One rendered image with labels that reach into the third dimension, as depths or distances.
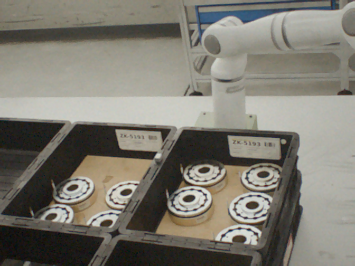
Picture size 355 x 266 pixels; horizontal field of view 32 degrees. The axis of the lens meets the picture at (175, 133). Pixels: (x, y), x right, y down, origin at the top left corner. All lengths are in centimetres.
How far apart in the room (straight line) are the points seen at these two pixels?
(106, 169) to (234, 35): 47
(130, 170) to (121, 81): 237
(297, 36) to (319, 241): 48
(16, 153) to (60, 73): 246
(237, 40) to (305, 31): 19
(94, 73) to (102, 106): 193
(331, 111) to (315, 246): 61
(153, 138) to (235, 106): 28
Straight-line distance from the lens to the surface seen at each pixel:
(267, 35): 153
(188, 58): 349
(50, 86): 410
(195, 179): 147
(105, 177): 160
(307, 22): 149
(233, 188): 148
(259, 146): 150
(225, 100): 172
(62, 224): 133
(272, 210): 125
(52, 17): 474
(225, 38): 161
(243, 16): 333
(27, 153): 180
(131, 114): 211
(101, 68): 417
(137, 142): 161
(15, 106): 237
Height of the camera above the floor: 173
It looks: 32 degrees down
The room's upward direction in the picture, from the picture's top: 10 degrees counter-clockwise
